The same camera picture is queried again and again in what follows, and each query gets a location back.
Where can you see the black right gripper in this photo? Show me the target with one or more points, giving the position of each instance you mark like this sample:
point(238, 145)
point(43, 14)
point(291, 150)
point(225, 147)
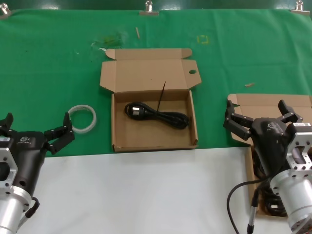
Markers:
point(270, 146)

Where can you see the green table cloth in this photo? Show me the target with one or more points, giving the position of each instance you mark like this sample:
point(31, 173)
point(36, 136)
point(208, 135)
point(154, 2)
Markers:
point(48, 61)

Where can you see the left wrist silver camera bracket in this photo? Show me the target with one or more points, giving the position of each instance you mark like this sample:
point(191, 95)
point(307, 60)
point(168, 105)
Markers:
point(7, 156)

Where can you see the white tape roll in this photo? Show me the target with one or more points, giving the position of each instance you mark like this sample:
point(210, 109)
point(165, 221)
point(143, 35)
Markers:
point(85, 130)

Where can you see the brown cardboard parts box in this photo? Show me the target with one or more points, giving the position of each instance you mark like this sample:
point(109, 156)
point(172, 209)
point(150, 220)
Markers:
point(258, 104)

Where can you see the thin wooden stick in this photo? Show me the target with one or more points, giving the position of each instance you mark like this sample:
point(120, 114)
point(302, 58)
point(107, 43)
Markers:
point(138, 33)

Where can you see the short wooden piece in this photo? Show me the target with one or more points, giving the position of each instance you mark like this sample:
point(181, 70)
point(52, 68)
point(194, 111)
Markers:
point(249, 85)

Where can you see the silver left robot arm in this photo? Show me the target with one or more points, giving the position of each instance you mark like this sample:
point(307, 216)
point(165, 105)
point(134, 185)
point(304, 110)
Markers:
point(9, 212)

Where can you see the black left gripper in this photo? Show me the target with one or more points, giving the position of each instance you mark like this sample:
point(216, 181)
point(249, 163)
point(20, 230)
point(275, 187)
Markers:
point(29, 151)

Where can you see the clear plastic scrap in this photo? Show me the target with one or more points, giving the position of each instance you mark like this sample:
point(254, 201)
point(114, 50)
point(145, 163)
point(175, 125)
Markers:
point(109, 40)

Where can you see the metal binder clip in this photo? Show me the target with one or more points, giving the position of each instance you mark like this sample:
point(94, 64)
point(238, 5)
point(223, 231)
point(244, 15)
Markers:
point(149, 12)
point(4, 11)
point(299, 9)

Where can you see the right wrist silver camera bracket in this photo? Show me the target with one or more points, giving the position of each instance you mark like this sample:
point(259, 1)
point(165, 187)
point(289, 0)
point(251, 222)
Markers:
point(302, 139)

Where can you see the wrist silver camera bracket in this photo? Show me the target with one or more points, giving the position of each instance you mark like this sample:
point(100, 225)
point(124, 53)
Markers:
point(7, 156)
point(302, 139)

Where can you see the cardboard box with round hole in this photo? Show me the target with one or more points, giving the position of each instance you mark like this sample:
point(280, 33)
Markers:
point(146, 73)

